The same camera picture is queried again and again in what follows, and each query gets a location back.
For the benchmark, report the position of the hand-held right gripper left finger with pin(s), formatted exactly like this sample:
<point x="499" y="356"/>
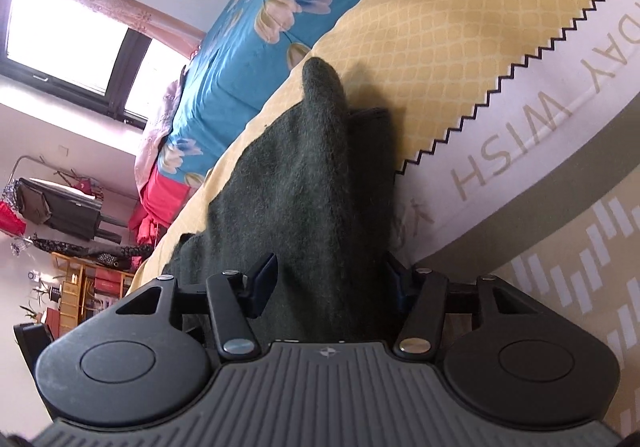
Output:
<point x="262" y="279"/>

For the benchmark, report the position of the clothes rack with hanging clothes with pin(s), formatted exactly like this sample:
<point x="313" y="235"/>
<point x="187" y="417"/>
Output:
<point x="65" y="212"/>

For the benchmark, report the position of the dark green knit sweater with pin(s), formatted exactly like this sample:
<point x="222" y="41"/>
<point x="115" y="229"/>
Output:
<point x="300" y="187"/>

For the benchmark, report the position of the blue floral quilt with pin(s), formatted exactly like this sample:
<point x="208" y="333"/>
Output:
<point x="260" y="57"/>

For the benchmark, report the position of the pink floral cloth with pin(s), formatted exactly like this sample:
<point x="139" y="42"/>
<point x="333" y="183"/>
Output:
<point x="157" y="132"/>

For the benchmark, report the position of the green potted plant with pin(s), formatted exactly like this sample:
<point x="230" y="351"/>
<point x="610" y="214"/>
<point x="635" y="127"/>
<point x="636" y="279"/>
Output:
<point x="42" y="297"/>

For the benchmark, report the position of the dark framed window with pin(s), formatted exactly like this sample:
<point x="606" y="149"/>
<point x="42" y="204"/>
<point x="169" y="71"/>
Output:
<point x="65" y="37"/>

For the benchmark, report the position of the wooden shelf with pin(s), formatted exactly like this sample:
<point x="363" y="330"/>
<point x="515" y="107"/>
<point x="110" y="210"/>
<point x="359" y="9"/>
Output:
<point x="95" y="292"/>

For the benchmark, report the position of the pink curtain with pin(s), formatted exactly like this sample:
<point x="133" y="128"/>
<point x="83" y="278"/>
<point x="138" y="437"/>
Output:
<point x="125" y="9"/>

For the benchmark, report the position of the yellow pink patterned bedspread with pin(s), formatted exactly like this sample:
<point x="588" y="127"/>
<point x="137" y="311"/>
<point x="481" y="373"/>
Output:
<point x="475" y="27"/>

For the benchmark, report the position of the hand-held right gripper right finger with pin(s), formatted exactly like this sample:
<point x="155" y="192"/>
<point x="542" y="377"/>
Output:
<point x="397" y="279"/>

